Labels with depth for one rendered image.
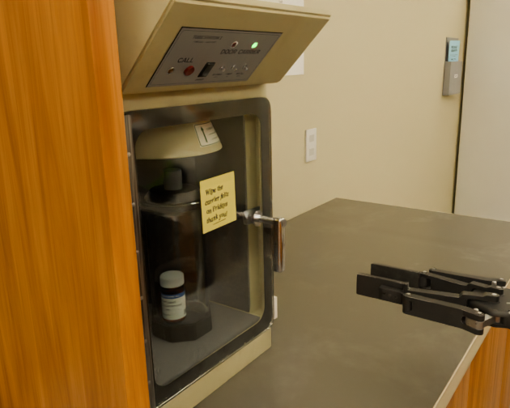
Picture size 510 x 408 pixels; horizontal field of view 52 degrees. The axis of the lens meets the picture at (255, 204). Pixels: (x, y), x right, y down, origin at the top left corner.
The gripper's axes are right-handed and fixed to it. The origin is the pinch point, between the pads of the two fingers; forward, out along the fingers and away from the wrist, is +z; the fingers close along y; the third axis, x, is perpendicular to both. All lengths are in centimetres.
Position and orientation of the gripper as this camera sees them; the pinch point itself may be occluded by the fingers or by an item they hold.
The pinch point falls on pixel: (386, 282)
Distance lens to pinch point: 75.1
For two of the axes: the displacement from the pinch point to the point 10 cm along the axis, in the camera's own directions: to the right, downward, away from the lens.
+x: 0.2, 9.7, 2.4
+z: -8.1, -1.2, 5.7
